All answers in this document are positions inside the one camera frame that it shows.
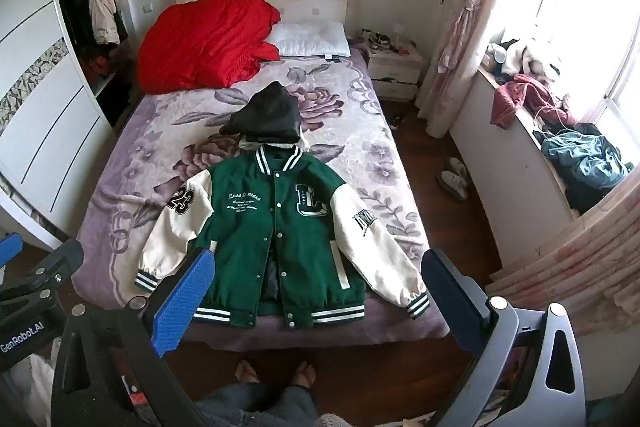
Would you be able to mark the person's left foot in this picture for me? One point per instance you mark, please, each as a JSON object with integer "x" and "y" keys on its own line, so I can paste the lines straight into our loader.
{"x": 247, "y": 373}

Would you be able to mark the black jacket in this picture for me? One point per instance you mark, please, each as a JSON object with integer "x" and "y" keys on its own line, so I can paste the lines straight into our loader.
{"x": 270, "y": 112}

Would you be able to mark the dark teal garment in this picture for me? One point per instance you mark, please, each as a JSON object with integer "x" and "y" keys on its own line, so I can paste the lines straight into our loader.
{"x": 580, "y": 157}

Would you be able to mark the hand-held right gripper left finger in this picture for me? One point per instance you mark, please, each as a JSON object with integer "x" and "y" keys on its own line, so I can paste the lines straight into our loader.
{"x": 180, "y": 302}

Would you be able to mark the maroon garment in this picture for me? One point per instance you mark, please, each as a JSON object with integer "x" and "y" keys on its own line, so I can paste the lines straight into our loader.
{"x": 520, "y": 94}

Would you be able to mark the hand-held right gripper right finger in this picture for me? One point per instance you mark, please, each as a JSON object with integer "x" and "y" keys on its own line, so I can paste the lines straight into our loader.
{"x": 450, "y": 302}

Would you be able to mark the white wardrobe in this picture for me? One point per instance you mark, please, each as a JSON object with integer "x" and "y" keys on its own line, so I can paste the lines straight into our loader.
{"x": 45, "y": 122}

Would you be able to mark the white cloth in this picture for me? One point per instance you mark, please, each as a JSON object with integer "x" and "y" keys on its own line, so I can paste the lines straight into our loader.
{"x": 30, "y": 387}

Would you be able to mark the white nightstand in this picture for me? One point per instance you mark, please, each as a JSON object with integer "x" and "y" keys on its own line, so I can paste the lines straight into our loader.
{"x": 395, "y": 72}

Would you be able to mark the white pillow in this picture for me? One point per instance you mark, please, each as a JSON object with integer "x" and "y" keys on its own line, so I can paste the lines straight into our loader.
{"x": 310, "y": 38}

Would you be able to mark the white slipper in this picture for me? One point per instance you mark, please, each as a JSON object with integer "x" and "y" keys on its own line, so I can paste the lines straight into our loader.
{"x": 452, "y": 186}
{"x": 459, "y": 168}

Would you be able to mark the dark small clutter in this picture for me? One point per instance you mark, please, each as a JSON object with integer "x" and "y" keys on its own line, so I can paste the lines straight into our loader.
{"x": 375, "y": 39}

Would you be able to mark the person's right foot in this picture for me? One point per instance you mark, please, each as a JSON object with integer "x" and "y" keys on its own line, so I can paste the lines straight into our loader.
{"x": 305, "y": 374}

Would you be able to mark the red folded clothes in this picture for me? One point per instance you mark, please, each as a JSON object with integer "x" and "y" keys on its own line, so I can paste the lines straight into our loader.
{"x": 97, "y": 67}

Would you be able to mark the dark hanging clothes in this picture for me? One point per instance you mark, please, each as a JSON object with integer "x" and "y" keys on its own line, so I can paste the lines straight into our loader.
{"x": 72, "y": 7}

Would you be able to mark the red cloth garment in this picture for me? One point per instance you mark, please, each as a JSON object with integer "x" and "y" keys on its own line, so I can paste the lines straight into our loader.
{"x": 200, "y": 42}

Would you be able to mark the pink floral curtain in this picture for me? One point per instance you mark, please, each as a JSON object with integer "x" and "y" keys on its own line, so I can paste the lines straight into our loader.
{"x": 465, "y": 22}
{"x": 575, "y": 267}

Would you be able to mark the person's grey pants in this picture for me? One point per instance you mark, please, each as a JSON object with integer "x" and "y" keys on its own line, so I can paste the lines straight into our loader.
{"x": 260, "y": 407}

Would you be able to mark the person's foot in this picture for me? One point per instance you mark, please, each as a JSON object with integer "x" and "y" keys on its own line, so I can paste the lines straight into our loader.
{"x": 247, "y": 373}
{"x": 305, "y": 374}

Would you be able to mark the green varsity jacket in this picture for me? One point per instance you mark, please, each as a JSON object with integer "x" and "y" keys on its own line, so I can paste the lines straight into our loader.
{"x": 260, "y": 217}

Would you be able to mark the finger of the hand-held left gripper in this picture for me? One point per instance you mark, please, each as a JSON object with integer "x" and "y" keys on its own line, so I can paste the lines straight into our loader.
{"x": 55, "y": 267}
{"x": 9, "y": 252}

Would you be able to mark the small white table lamp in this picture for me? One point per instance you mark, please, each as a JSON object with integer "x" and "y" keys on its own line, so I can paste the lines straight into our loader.
{"x": 400, "y": 33}

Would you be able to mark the dark shoe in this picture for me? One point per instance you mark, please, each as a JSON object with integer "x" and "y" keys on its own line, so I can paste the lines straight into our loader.
{"x": 395, "y": 122}

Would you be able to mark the white clothes pile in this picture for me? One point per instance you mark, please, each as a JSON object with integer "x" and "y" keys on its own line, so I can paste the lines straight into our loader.
{"x": 525, "y": 57}

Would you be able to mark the lavender floral blanket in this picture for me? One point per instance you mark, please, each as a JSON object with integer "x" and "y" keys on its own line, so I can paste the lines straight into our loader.
{"x": 325, "y": 147}

